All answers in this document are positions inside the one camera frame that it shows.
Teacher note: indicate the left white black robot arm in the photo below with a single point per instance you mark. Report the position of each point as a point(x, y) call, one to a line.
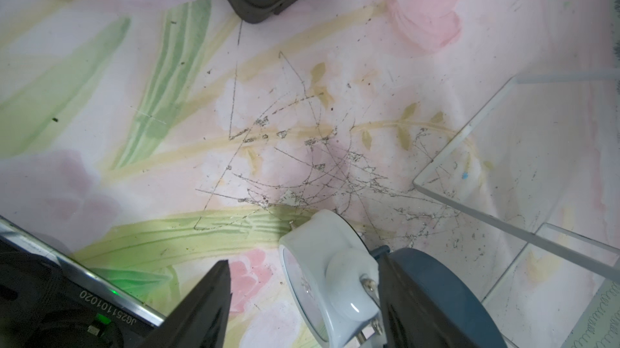
point(54, 302)

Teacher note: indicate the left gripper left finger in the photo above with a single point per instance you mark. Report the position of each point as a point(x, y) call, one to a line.
point(201, 319)

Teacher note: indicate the white two-tier shelf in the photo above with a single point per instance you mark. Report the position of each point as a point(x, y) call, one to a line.
point(538, 167)

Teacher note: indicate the white twin-bell alarm clock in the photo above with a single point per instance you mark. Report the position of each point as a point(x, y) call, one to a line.
point(334, 281)

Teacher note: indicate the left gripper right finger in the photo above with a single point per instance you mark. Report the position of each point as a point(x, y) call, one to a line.
point(401, 308)

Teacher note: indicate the blue round alarm clock left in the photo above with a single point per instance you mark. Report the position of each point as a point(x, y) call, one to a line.
point(454, 312)

